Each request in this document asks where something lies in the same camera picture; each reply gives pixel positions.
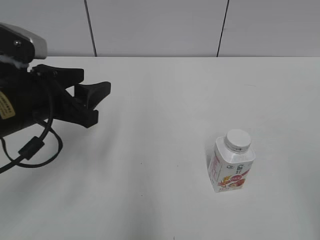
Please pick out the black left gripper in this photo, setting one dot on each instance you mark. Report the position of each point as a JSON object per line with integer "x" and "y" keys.
{"x": 26, "y": 95}

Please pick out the white plastic bottle cap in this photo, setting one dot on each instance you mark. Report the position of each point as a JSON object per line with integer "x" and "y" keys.
{"x": 237, "y": 140}

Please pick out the white Yili Changqing yogurt bottle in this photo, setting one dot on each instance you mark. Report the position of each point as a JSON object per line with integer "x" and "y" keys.
{"x": 228, "y": 170}

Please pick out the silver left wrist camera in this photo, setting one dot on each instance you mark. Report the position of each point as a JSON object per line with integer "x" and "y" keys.
{"x": 21, "y": 45}

